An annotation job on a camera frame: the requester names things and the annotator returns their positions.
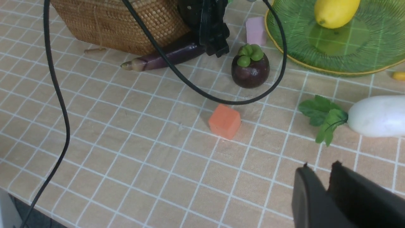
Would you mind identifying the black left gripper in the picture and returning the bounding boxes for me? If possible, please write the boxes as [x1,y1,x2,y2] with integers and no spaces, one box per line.
[177,0,230,58]

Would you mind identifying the yellow toy lemon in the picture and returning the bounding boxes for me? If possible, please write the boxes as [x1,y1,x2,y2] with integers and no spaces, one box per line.
[314,0,361,29]

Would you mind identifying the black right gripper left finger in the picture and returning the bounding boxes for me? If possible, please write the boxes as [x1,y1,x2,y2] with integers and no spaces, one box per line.
[292,164,348,228]

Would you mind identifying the woven wicker basket green lining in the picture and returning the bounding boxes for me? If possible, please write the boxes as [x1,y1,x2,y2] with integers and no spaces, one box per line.
[51,0,189,56]

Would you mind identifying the purple toy eggplant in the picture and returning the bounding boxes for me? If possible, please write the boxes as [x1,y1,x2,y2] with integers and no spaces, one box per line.
[121,33,205,72]

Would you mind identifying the dark purple toy mangosteen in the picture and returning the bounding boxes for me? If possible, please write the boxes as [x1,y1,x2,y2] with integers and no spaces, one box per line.
[231,44,270,89]

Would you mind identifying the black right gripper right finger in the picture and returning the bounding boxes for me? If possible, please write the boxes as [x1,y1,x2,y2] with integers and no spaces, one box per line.
[328,161,405,228]

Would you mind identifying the pink foam cube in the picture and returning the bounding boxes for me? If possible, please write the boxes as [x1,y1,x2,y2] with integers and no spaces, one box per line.
[245,17,267,46]

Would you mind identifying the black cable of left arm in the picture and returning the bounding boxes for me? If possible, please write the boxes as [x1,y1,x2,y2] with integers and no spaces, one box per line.
[122,0,288,105]

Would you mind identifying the orange foam cube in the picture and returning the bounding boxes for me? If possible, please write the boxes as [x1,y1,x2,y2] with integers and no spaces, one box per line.
[208,104,241,140]

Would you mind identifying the green glass leaf plate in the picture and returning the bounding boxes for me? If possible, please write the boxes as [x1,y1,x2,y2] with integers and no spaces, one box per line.
[272,0,405,77]

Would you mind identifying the yellow toy banana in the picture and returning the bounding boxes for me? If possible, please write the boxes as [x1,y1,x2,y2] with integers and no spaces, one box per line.
[391,71,405,82]

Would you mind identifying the white toy radish green leaves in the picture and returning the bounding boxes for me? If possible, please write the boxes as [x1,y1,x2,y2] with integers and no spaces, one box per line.
[298,95,405,146]

